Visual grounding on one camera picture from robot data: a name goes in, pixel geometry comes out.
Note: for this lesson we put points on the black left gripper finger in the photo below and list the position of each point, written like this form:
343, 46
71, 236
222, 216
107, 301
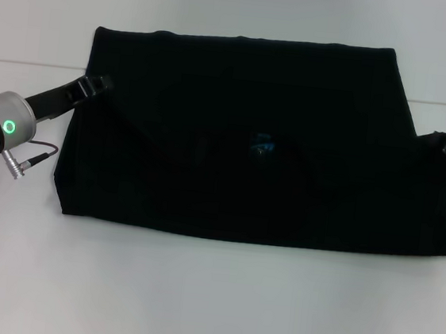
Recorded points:
100, 84
80, 92

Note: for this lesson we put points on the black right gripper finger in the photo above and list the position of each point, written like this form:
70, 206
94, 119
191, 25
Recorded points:
441, 142

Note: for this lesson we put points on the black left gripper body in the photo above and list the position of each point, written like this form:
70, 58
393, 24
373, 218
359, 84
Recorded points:
50, 99

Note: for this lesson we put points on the black shirt with FREE print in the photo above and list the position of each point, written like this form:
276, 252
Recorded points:
250, 138

